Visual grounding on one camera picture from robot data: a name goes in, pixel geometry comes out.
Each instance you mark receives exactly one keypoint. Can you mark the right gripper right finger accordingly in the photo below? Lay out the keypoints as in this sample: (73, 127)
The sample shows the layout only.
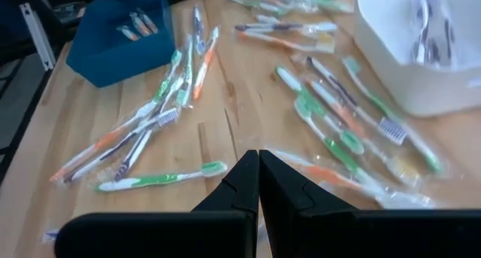
(357, 235)

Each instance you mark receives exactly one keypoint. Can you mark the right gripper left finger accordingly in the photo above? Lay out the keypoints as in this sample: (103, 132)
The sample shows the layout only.
(169, 235)

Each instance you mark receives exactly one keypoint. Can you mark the white plastic bin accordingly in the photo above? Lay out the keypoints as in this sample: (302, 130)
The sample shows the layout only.
(413, 88)

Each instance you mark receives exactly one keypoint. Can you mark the teal plastic bin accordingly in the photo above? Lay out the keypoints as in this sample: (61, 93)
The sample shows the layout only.
(112, 62)

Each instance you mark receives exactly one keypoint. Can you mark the white metal bracket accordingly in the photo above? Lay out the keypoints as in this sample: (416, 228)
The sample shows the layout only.
(37, 36)

